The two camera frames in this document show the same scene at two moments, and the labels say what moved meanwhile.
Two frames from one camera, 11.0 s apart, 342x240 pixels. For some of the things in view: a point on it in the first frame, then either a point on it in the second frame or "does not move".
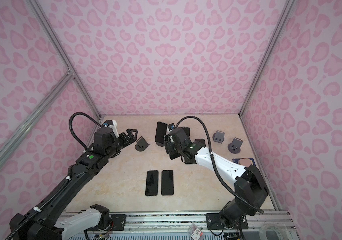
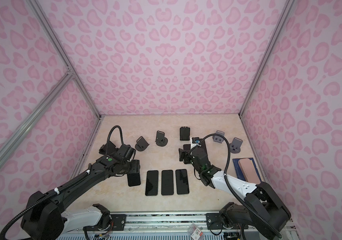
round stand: x=142 y=144 does not move
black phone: x=201 y=141 does not move
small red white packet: x=195 y=233 does not move
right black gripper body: x=173 y=146 to x=189 y=159
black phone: x=167 y=184 does not move
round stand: x=218 y=136 does not move
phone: x=174 y=155 to x=182 y=181
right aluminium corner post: x=289 y=7 does not move
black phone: x=151 y=184 does not move
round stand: x=235 y=147 does not move
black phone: x=161 y=132 to x=133 y=179
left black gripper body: x=118 y=143 to x=131 y=166
